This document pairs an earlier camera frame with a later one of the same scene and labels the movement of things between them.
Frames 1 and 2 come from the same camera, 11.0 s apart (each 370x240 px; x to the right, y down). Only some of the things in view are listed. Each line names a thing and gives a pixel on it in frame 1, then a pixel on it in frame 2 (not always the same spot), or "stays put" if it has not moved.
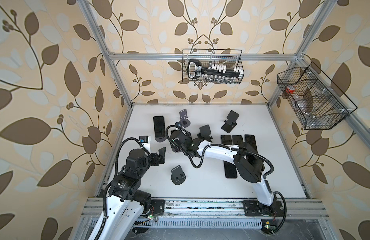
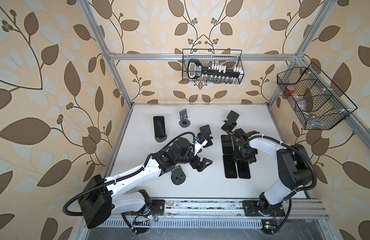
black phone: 230,170 stays put
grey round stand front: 177,176 stays put
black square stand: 205,132 stays put
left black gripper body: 152,160 to 188,157
